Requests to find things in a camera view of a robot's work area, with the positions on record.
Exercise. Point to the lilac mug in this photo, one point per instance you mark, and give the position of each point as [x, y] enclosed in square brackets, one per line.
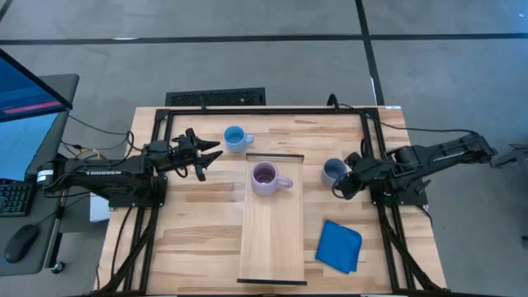
[264, 181]

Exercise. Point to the black table frame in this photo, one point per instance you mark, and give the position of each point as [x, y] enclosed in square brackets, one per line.
[268, 110]

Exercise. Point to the black keyboard top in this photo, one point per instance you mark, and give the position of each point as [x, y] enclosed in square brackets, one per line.
[214, 97]

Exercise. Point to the black keyboard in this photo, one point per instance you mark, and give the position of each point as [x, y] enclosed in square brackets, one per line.
[14, 198]
[214, 97]

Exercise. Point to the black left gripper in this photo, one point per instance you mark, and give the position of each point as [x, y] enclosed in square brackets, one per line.
[183, 154]

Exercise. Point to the computer monitor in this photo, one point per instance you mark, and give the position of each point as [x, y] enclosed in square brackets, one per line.
[20, 95]

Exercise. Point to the grey-blue cup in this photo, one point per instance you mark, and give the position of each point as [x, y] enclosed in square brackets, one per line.
[332, 172]

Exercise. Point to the grey desk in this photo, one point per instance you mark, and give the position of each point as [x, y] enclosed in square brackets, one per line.
[62, 88]

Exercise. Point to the blue ball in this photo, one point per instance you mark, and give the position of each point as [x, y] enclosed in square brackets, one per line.
[338, 245]

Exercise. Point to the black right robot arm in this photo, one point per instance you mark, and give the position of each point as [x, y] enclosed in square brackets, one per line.
[433, 154]

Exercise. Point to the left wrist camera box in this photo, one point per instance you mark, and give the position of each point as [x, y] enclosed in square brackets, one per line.
[189, 135]

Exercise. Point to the black round caster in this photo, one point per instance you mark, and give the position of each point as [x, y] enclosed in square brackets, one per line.
[58, 267]

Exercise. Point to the black computer mouse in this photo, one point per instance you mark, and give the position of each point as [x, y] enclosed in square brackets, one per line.
[20, 243]

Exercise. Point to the white paper sheet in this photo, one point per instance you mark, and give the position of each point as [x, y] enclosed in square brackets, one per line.
[99, 210]

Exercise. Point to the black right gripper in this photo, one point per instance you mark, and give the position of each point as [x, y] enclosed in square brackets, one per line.
[365, 175]

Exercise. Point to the light blue ribbed mug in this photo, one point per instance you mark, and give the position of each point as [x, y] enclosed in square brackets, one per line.
[235, 138]

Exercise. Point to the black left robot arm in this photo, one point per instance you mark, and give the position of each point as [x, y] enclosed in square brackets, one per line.
[103, 177]

